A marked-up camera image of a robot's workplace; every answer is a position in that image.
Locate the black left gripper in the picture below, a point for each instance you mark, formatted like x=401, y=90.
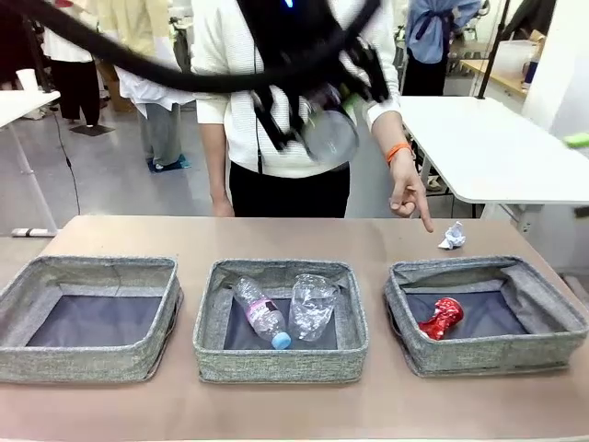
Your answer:
x=294, y=46

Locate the crushed silver black can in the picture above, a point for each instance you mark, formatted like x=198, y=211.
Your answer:
x=331, y=136

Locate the clear plastic cup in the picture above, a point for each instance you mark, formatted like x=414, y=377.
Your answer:
x=313, y=313

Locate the crushed red can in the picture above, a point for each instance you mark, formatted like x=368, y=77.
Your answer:
x=442, y=318

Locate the clear bottle with blue cap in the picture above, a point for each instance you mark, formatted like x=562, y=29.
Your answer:
x=262, y=313

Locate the person's left forearm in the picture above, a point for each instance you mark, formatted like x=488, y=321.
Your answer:
x=389, y=129

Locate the person's right forearm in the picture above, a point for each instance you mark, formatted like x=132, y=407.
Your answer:
x=214, y=161

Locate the person's left hand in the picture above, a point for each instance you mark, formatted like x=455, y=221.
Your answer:
x=409, y=189

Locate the person's right hand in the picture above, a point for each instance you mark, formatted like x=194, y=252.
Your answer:
x=223, y=208

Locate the orange wrist watch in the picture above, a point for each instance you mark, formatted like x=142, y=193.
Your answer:
x=398, y=152

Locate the large white table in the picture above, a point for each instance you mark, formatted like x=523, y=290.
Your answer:
x=483, y=152

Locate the translucent storage bin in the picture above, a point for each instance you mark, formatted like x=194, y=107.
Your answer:
x=515, y=60

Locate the wooden workbench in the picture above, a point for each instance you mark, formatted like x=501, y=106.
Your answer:
x=497, y=78

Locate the black trousers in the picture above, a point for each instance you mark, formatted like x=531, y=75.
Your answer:
x=290, y=198

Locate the white knit sweater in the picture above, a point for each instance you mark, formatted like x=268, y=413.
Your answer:
x=216, y=41

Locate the black stand pole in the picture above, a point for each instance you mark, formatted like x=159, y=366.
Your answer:
x=490, y=55

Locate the person in blue tied shirt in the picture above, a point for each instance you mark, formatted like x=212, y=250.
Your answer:
x=432, y=27

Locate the beige sandals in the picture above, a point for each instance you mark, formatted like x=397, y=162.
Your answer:
x=437, y=185

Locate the crumpled white paper ball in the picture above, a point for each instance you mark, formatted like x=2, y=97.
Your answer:
x=453, y=238

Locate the person in grey trousers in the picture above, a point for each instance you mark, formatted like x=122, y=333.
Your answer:
x=158, y=129

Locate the grey fabric basket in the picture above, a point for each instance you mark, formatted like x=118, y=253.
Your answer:
x=92, y=368
x=483, y=359
x=276, y=366

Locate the person in black trousers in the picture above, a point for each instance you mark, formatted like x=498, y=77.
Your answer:
x=76, y=92

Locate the white paper cup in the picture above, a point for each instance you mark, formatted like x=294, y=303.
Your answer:
x=26, y=80

